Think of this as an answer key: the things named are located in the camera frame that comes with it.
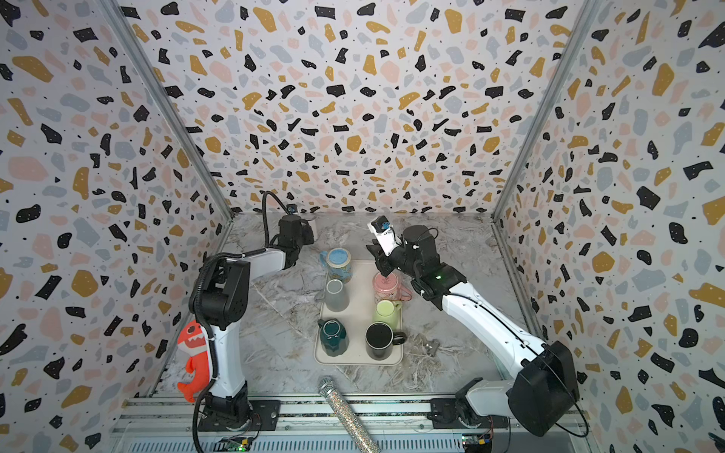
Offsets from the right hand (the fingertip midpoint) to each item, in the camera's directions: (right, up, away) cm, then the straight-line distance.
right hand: (373, 243), depth 76 cm
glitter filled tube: (-13, -38, -1) cm, 40 cm away
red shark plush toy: (-50, -27, +2) cm, 57 cm away
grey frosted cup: (-12, -18, +14) cm, 26 cm away
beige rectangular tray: (-6, -24, +15) cm, 29 cm away
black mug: (+2, -27, +2) cm, 27 cm away
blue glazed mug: (-12, -7, +17) cm, 22 cm away
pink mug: (+5, -14, +11) cm, 18 cm away
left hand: (-24, +6, +29) cm, 38 cm away
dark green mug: (-11, -26, +1) cm, 28 cm away
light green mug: (+4, -20, +8) cm, 22 cm away
